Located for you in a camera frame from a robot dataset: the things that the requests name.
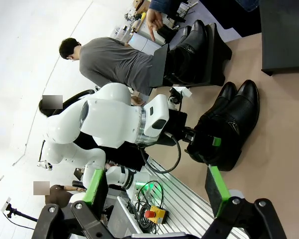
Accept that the wide dark grey shoe stand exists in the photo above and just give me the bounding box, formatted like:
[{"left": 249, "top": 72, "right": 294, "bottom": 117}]
[{"left": 260, "top": 0, "right": 299, "bottom": 77}]

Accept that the white cabinet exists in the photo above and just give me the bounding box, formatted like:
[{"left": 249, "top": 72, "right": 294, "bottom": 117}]
[{"left": 128, "top": 32, "right": 163, "bottom": 56}]

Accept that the aluminium profile base frame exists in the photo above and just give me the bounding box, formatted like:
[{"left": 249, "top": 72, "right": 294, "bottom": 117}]
[{"left": 107, "top": 159, "right": 242, "bottom": 239}]

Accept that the cardboard box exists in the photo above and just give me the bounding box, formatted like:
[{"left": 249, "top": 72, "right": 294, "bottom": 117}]
[{"left": 132, "top": 0, "right": 151, "bottom": 12}]

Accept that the black office chair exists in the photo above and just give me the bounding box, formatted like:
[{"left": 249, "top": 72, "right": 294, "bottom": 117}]
[{"left": 52, "top": 89, "right": 95, "bottom": 115}]

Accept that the person in brown shirt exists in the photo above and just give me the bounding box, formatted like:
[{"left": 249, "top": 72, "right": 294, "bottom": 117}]
[{"left": 33, "top": 181, "right": 87, "bottom": 209}]

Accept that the black buckled perforated dress shoe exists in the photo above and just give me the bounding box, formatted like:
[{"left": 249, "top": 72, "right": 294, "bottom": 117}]
[{"left": 186, "top": 79, "right": 260, "bottom": 172}]

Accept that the tall dark grey shoe stand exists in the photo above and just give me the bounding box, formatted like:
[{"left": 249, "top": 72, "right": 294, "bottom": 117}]
[{"left": 149, "top": 43, "right": 170, "bottom": 88}]

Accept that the black cable bundle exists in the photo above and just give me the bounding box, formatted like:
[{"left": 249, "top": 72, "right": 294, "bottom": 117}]
[{"left": 134, "top": 180, "right": 165, "bottom": 230}]

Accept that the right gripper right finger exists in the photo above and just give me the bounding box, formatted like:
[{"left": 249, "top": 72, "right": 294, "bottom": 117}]
[{"left": 201, "top": 165, "right": 287, "bottom": 239}]

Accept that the black tripod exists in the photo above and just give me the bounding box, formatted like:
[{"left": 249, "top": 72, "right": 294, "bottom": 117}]
[{"left": 3, "top": 203, "right": 38, "bottom": 224}]

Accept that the yellow emergency stop button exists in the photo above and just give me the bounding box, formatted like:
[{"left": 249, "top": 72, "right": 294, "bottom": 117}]
[{"left": 144, "top": 205, "right": 168, "bottom": 225}]

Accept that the person's dark denim forearm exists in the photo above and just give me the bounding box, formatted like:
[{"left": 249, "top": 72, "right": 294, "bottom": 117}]
[{"left": 149, "top": 0, "right": 180, "bottom": 12}]

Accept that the person's right hand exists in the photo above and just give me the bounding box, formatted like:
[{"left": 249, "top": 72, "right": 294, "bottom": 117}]
[{"left": 146, "top": 9, "right": 165, "bottom": 42}]

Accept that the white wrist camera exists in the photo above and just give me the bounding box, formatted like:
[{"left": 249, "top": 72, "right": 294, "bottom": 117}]
[{"left": 168, "top": 86, "right": 192, "bottom": 110}]

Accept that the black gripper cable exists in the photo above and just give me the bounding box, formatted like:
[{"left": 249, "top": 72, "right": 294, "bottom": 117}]
[{"left": 139, "top": 133, "right": 182, "bottom": 174}]

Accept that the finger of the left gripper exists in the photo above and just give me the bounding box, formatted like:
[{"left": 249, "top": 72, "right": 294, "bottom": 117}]
[{"left": 209, "top": 135, "right": 222, "bottom": 148}]

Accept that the low dark grey shoe stand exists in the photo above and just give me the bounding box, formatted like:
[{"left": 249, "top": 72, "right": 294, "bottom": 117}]
[{"left": 189, "top": 22, "right": 233, "bottom": 88}]

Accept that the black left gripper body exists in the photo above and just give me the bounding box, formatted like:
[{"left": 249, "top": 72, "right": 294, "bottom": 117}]
[{"left": 168, "top": 110, "right": 197, "bottom": 145}]

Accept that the man in grey shirt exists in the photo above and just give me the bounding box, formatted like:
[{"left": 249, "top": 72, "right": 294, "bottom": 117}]
[{"left": 59, "top": 36, "right": 166, "bottom": 97}]

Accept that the black smooth leather shoe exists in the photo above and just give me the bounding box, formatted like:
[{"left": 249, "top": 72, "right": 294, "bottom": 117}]
[
  {"left": 164, "top": 19, "right": 208, "bottom": 85},
  {"left": 178, "top": 24, "right": 194, "bottom": 47}
]

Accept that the seated person with black hair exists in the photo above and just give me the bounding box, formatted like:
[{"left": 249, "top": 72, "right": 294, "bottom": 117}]
[{"left": 38, "top": 94, "right": 65, "bottom": 118}]

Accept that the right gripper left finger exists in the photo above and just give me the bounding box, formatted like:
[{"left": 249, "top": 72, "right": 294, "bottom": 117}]
[{"left": 33, "top": 169, "right": 115, "bottom": 239}]

